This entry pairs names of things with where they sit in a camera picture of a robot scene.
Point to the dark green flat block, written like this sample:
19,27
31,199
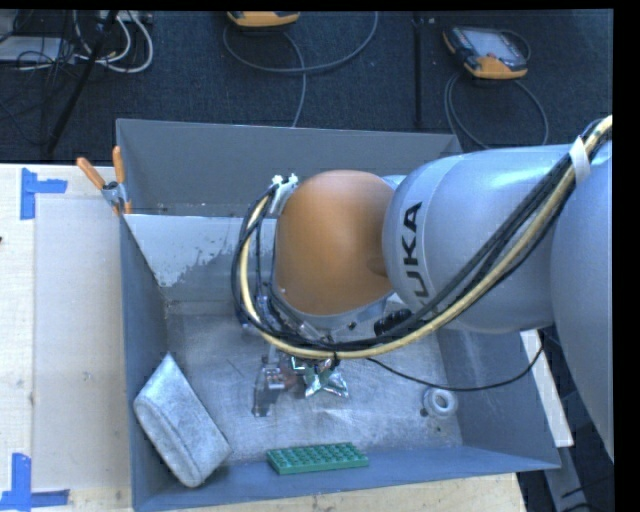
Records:
317,457

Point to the pale grey oblong sponge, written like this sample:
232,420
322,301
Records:
180,425

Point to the grey metal bin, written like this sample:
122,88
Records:
380,420

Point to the black cylinder on white bracket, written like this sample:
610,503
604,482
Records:
391,321

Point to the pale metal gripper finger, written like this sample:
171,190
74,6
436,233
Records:
274,380
259,395

